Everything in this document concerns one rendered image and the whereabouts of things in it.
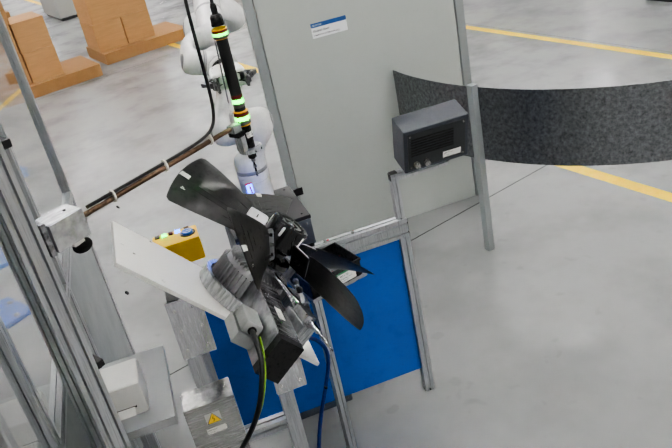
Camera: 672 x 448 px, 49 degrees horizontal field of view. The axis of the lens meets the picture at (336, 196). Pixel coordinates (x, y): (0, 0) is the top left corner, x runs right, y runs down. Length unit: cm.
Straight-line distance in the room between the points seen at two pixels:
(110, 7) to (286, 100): 633
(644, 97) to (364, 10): 150
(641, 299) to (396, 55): 181
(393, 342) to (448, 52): 188
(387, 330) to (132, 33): 779
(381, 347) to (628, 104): 159
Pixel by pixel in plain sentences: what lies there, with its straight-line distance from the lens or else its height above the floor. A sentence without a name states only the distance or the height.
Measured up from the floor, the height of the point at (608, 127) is 75.
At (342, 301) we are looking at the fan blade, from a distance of 210.
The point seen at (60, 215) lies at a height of 157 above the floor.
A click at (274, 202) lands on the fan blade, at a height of 118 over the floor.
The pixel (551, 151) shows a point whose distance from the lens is 377.
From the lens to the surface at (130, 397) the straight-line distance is 223.
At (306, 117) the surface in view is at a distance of 413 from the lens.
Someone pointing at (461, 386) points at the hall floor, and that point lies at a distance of 334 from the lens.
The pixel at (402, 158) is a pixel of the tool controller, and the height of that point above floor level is 111.
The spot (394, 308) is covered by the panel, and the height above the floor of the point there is 46.
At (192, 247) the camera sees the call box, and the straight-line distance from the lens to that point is 262.
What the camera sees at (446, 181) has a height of 16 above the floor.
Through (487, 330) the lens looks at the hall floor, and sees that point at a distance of 361.
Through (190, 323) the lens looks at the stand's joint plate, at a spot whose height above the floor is 107.
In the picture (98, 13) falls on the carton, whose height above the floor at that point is 63.
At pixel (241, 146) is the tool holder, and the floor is 148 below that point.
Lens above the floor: 225
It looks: 27 degrees down
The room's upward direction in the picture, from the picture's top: 12 degrees counter-clockwise
